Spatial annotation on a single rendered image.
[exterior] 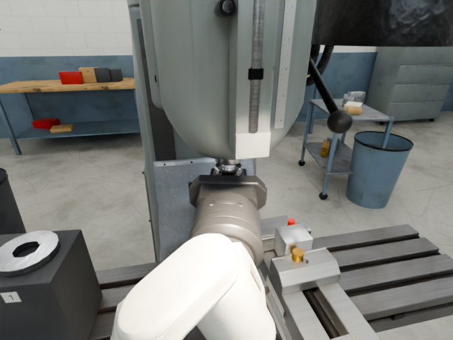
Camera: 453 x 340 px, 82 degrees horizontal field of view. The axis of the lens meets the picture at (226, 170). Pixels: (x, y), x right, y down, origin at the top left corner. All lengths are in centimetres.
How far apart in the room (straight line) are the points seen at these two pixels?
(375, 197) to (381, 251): 198
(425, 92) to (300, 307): 557
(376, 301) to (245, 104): 54
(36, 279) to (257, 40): 44
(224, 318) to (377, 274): 56
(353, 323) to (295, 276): 11
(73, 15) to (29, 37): 69
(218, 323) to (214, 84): 23
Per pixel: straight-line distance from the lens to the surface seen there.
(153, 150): 82
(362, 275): 74
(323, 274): 57
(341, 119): 35
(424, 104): 603
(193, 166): 83
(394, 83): 543
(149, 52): 49
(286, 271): 54
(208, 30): 30
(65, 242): 54
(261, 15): 27
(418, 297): 75
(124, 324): 23
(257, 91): 27
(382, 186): 273
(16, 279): 51
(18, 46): 503
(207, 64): 30
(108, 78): 418
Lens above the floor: 146
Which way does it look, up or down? 27 degrees down
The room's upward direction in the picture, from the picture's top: straight up
